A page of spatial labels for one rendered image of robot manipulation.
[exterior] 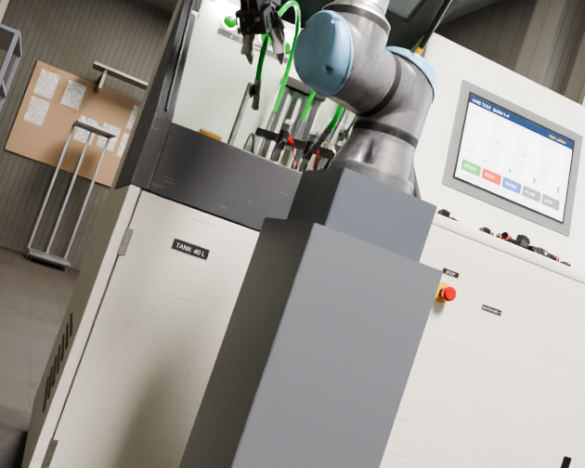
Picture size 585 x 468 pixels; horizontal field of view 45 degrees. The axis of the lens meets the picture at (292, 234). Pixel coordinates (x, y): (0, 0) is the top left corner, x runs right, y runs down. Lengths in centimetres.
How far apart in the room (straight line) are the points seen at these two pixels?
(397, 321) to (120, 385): 70
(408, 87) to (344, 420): 54
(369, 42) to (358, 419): 58
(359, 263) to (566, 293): 100
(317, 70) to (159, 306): 70
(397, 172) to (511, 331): 85
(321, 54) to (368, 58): 7
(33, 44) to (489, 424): 769
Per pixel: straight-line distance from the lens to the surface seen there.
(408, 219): 115
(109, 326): 156
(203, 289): 157
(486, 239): 184
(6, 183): 874
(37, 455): 163
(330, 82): 110
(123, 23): 903
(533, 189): 225
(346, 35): 110
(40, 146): 873
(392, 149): 116
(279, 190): 160
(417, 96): 120
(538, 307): 194
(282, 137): 187
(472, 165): 213
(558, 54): 485
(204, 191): 156
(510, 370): 192
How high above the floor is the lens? 71
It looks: 4 degrees up
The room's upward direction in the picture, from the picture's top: 19 degrees clockwise
